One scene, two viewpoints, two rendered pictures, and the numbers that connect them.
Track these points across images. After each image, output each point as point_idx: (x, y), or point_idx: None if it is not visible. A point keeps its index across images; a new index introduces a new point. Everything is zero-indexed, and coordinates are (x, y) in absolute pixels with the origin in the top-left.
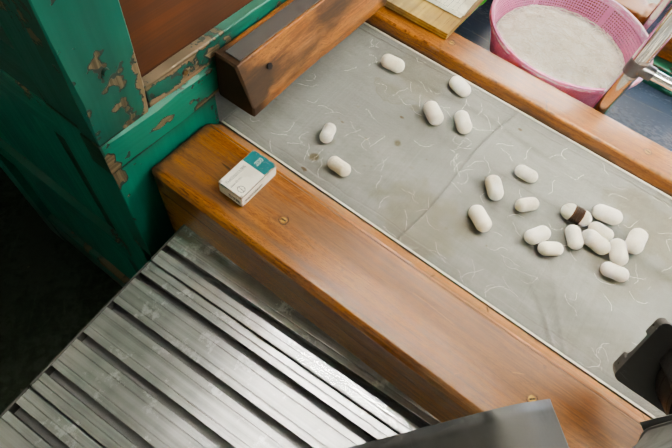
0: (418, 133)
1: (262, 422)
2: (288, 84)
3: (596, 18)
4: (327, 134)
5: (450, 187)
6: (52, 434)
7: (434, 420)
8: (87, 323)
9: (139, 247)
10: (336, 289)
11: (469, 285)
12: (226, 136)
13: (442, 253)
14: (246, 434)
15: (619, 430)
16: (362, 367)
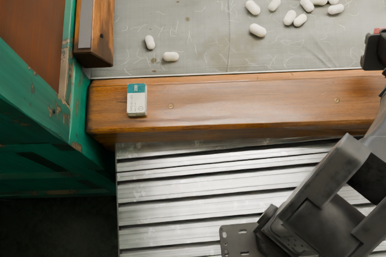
0: (193, 4)
1: (230, 197)
2: (113, 34)
3: None
4: (151, 43)
5: (231, 23)
6: None
7: (300, 138)
8: (68, 230)
9: (93, 170)
10: (221, 119)
11: (276, 68)
12: (104, 86)
13: (253, 62)
14: (227, 207)
15: (378, 85)
16: (253, 141)
